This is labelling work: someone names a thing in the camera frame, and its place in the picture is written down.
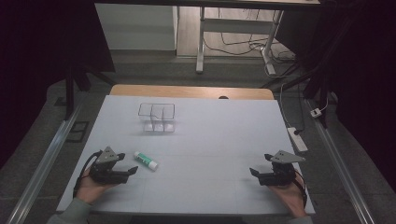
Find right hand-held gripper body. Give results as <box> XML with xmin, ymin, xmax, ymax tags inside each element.
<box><xmin>258</xmin><ymin>149</ymin><xmax>306</xmax><ymax>188</ymax></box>

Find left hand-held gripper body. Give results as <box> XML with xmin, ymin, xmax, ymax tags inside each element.
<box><xmin>89</xmin><ymin>146</ymin><xmax>130</xmax><ymax>185</ymax></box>

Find person's left hand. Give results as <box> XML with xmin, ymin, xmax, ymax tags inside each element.
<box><xmin>76</xmin><ymin>167</ymin><xmax>118</xmax><ymax>205</ymax></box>

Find person's right hand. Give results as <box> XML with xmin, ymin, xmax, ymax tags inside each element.
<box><xmin>268</xmin><ymin>178</ymin><xmax>308</xmax><ymax>218</ymax></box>

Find white green glue stick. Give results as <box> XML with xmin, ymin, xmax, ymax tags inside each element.
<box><xmin>134</xmin><ymin>150</ymin><xmax>160</xmax><ymax>172</ymax></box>

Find white power strip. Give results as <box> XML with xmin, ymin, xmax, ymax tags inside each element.
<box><xmin>286</xmin><ymin>126</ymin><xmax>309</xmax><ymax>154</ymax></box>

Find clear acrylic divided organizer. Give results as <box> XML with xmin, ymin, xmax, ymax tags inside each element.
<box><xmin>137</xmin><ymin>102</ymin><xmax>177</xmax><ymax>134</ymax></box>

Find white table cover sheet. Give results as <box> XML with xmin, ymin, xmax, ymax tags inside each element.
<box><xmin>56</xmin><ymin>94</ymin><xmax>316</xmax><ymax>217</ymax></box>

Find black stand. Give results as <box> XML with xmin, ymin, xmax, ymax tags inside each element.
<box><xmin>54</xmin><ymin>63</ymin><xmax>118</xmax><ymax>121</ymax></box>

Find wooden table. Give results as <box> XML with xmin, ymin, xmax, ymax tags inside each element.
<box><xmin>109</xmin><ymin>83</ymin><xmax>276</xmax><ymax>101</ymax></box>

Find dark curtain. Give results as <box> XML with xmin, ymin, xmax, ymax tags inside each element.
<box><xmin>275</xmin><ymin>0</ymin><xmax>396</xmax><ymax>194</ymax></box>
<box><xmin>0</xmin><ymin>0</ymin><xmax>116</xmax><ymax>171</ymax></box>

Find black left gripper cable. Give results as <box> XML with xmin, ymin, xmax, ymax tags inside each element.
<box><xmin>72</xmin><ymin>149</ymin><xmax>104</xmax><ymax>199</ymax></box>

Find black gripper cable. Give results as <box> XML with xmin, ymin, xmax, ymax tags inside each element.
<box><xmin>293</xmin><ymin>170</ymin><xmax>308</xmax><ymax>208</ymax></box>
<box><xmin>72</xmin><ymin>149</ymin><xmax>104</xmax><ymax>199</ymax></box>

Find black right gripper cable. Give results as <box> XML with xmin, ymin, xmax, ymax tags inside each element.
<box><xmin>293</xmin><ymin>170</ymin><xmax>308</xmax><ymax>208</ymax></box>

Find black plug with cable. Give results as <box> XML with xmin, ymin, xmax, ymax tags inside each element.
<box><xmin>292</xmin><ymin>83</ymin><xmax>307</xmax><ymax>136</ymax></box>

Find black rectangular floor frame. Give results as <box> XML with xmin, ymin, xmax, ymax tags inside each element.
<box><xmin>65</xmin><ymin>120</ymin><xmax>91</xmax><ymax>144</ymax></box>

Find metal floor rail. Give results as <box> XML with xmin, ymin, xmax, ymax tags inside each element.
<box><xmin>304</xmin><ymin>99</ymin><xmax>377</xmax><ymax>224</ymax></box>
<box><xmin>6</xmin><ymin>102</ymin><xmax>83</xmax><ymax>224</ymax></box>

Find black floor cables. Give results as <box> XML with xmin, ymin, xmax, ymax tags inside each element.
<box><xmin>204</xmin><ymin>7</ymin><xmax>297</xmax><ymax>63</ymax></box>

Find white desk frame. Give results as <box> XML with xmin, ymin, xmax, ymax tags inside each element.
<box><xmin>195</xmin><ymin>6</ymin><xmax>285</xmax><ymax>77</ymax></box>

